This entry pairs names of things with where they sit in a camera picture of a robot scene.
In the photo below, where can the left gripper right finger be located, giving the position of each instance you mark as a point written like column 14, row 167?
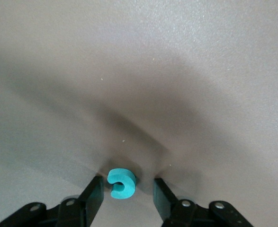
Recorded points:
column 176, row 212

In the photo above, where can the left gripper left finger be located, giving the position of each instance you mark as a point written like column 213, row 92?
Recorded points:
column 82, row 210

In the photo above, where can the teal foam letter c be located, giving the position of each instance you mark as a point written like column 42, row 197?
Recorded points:
column 129, row 182

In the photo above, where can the brown paper table cover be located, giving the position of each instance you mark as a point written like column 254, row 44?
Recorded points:
column 58, row 47

